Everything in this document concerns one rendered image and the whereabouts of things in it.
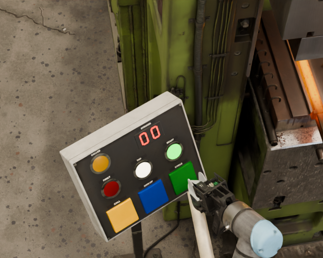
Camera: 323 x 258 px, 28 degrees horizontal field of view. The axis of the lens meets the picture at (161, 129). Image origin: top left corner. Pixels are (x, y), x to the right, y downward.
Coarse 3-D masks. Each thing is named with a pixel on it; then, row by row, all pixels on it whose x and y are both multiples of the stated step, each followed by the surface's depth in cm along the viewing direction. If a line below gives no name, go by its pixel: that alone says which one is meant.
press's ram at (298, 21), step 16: (272, 0) 162; (288, 0) 149; (304, 0) 147; (320, 0) 148; (288, 16) 151; (304, 16) 152; (320, 16) 153; (288, 32) 156; (304, 32) 157; (320, 32) 158
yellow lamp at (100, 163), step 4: (100, 156) 163; (104, 156) 164; (96, 160) 163; (100, 160) 163; (104, 160) 164; (96, 164) 163; (100, 164) 164; (104, 164) 164; (96, 168) 164; (100, 168) 164; (104, 168) 165
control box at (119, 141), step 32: (160, 96) 174; (128, 128) 165; (160, 128) 169; (64, 160) 166; (128, 160) 168; (160, 160) 173; (192, 160) 179; (96, 192) 167; (128, 192) 172; (96, 224) 173
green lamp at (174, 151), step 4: (176, 144) 174; (172, 148) 173; (176, 148) 174; (180, 148) 175; (168, 152) 173; (172, 152) 174; (176, 152) 174; (180, 152) 175; (168, 156) 174; (172, 156) 174; (176, 156) 175
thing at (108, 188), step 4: (108, 184) 167; (112, 184) 168; (116, 184) 169; (104, 188) 167; (108, 188) 168; (112, 188) 168; (116, 188) 169; (104, 192) 168; (108, 192) 168; (112, 192) 169; (116, 192) 170; (108, 196) 169
